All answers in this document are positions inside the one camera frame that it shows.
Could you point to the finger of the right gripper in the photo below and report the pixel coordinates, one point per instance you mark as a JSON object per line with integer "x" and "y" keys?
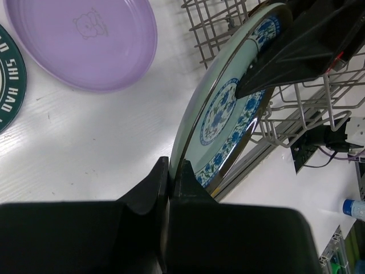
{"x": 296, "y": 60}

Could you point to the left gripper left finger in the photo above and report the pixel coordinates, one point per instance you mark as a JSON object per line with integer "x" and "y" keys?
{"x": 120, "y": 236}

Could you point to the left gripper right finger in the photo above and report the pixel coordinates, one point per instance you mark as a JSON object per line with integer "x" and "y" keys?
{"x": 205, "y": 236}

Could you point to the blue patterned plate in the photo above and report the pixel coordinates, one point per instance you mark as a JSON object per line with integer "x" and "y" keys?
{"x": 216, "y": 126}

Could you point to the white plate floral rim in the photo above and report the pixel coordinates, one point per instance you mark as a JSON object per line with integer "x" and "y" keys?
{"x": 13, "y": 79}

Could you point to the green object at edge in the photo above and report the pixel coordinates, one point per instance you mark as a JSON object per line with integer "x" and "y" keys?
{"x": 335, "y": 266}

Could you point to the white blue bottle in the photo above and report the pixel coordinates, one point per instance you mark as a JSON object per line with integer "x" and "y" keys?
{"x": 354, "y": 208}

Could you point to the silver aluminium rail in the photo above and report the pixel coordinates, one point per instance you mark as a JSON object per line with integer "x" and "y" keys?
{"x": 242, "y": 168}

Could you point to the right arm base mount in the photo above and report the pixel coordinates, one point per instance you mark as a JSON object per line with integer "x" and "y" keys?
{"x": 347, "y": 143}

